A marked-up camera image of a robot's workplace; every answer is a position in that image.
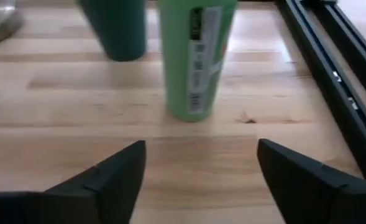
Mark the dark green cup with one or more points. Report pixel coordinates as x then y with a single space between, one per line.
117 31

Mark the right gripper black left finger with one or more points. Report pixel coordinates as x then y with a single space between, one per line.
108 186

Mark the large light green paint bottle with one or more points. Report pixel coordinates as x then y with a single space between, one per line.
179 62

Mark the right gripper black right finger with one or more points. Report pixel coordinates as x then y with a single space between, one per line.
310 193

